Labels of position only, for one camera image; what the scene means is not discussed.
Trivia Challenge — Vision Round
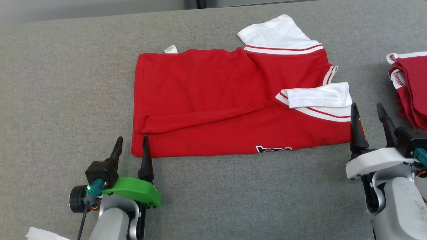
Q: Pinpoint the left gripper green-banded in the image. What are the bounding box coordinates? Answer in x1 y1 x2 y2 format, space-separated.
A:
102 134 161 209

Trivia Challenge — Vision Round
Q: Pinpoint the right gripper white-banded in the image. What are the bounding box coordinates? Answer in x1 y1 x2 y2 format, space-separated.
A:
345 103 417 180

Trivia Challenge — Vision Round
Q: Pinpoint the red white-trimmed garment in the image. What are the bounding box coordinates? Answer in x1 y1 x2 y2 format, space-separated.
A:
386 51 427 131

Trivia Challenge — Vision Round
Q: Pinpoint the red white sleeved shirt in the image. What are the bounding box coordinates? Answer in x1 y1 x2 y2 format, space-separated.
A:
131 14 365 158

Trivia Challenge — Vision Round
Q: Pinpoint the white fabric piece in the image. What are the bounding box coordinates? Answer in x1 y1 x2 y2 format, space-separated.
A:
26 227 71 240

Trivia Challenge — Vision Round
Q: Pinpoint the left black cable teal connector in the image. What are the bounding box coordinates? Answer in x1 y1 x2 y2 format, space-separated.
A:
77 179 104 240

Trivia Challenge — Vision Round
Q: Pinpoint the black cable teal connector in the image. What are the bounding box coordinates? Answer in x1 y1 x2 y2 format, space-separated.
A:
410 148 427 168
77 179 104 240

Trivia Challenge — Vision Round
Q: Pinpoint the right black cable teal connector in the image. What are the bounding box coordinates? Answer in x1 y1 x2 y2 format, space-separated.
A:
410 148 427 168

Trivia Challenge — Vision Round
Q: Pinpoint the grey partition post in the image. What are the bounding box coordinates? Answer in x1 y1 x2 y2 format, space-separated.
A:
184 0 219 9

